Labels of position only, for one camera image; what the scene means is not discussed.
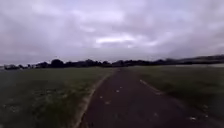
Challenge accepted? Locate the grass field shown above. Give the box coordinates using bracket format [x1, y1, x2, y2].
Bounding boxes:
[128, 64, 224, 121]
[0, 67, 118, 128]

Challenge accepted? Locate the row of dark trees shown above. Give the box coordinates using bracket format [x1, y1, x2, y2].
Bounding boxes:
[0, 54, 224, 71]

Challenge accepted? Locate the pale path edge strip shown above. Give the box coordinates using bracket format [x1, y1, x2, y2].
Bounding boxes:
[72, 71, 116, 128]

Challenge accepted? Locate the dark asphalt path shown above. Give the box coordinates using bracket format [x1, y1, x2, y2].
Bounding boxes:
[78, 67, 224, 128]

